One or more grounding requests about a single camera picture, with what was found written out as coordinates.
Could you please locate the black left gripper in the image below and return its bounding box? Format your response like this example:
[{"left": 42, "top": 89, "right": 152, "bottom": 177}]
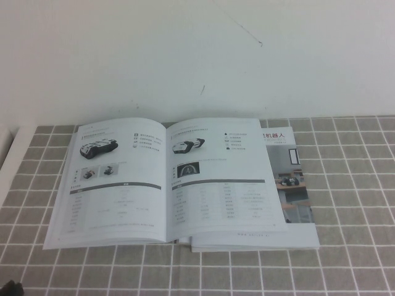
[{"left": 0, "top": 272, "right": 25, "bottom": 296}]

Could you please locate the robot brochure with classroom cover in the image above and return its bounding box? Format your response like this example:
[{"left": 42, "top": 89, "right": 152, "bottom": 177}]
[
  {"left": 190, "top": 125, "right": 321, "bottom": 254},
  {"left": 42, "top": 118, "right": 288, "bottom": 251}
]

